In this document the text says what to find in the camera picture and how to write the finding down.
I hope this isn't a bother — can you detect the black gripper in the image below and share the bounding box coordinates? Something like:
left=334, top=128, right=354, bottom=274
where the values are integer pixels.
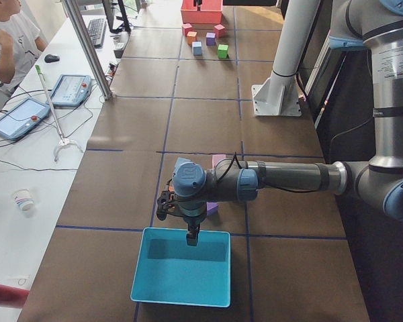
left=183, top=215, right=202, bottom=246

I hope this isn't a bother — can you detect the light blue foam block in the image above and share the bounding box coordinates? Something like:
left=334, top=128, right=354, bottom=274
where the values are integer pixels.
left=191, top=42, right=202, bottom=56

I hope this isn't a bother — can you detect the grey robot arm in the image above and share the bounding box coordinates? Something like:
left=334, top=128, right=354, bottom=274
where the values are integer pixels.
left=156, top=1, right=403, bottom=246

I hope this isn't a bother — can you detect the purple foam block left side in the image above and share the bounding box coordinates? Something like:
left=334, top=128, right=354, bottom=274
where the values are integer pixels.
left=207, top=202, right=219, bottom=216

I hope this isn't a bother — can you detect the purple foam block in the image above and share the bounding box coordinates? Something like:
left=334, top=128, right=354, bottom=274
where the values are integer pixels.
left=206, top=32, right=216, bottom=46
left=207, top=202, right=219, bottom=216

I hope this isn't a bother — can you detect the blue plastic bin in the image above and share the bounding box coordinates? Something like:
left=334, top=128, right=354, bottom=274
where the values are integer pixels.
left=130, top=227, right=231, bottom=307

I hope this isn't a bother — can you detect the pink foam block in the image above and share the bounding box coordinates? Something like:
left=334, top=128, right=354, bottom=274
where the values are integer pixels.
left=212, top=154, right=227, bottom=168

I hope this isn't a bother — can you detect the paper cup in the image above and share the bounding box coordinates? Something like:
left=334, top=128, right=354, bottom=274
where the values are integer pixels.
left=12, top=189, right=34, bottom=211

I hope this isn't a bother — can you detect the teach pendant far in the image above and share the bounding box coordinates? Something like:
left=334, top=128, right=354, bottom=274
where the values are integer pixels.
left=50, top=74, right=91, bottom=108

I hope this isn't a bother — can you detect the teach pendant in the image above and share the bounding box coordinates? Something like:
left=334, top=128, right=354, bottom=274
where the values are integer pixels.
left=50, top=74, right=91, bottom=108
left=0, top=98, right=50, bottom=140

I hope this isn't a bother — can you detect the green foam block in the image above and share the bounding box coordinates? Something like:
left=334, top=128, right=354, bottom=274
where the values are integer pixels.
left=217, top=44, right=229, bottom=59

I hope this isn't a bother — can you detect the orange foam block right side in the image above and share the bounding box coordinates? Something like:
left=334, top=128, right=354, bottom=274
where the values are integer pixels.
left=186, top=31, right=197, bottom=46

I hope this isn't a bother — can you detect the red object at edge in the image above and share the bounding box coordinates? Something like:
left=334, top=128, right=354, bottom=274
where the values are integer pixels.
left=0, top=284, right=30, bottom=309

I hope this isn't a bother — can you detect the purple foam block right side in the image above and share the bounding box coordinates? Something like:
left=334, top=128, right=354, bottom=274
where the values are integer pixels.
left=206, top=32, right=216, bottom=46

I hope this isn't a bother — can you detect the teach pendant near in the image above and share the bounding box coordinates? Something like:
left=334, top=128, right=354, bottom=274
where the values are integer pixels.
left=0, top=98, right=50, bottom=140

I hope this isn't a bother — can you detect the crimson foam block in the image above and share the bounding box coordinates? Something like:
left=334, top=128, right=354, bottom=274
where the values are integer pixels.
left=181, top=23, right=193, bottom=36

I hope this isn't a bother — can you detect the dark red foam block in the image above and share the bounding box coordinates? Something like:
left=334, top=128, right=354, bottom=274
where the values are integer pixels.
left=214, top=24, right=226, bottom=38

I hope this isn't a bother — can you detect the red plastic bin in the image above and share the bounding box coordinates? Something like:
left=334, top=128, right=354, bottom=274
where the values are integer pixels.
left=181, top=0, right=223, bottom=24

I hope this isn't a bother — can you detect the black computer mouse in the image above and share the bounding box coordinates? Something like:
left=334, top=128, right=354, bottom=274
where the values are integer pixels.
left=44, top=54, right=60, bottom=63

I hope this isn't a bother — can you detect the black keyboard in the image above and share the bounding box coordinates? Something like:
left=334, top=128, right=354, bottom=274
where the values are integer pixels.
left=87, top=18, right=106, bottom=48

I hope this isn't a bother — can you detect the seated person white shirt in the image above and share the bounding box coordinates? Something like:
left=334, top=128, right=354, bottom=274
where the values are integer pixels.
left=0, top=0, right=47, bottom=93

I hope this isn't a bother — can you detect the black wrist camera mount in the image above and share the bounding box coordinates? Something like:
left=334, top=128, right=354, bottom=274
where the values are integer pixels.
left=156, top=190, right=182, bottom=221

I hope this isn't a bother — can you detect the white camera stand post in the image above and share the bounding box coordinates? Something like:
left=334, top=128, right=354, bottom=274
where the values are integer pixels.
left=251, top=0, right=320, bottom=117

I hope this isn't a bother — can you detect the aluminium frame post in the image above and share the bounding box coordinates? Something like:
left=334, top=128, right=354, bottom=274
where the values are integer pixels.
left=62, top=1, right=113, bottom=101

